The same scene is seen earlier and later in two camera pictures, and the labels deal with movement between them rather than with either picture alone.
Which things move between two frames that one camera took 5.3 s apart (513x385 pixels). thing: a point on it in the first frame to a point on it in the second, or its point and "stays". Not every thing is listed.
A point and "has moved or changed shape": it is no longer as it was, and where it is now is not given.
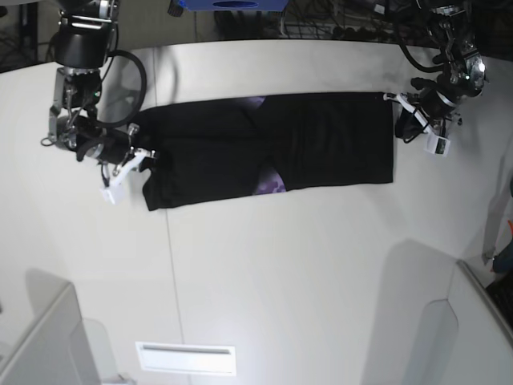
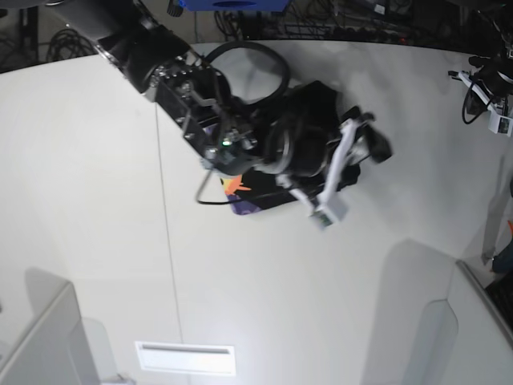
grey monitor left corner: x=58 y=351 stays
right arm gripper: x=112 y=149 to x=312 y=161
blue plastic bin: x=212 y=6 stays
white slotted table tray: x=197 y=359 stays
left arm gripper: x=426 y=111 to x=491 y=78
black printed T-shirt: x=224 y=148 has moved or changed shape
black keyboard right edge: x=500 y=292 stays
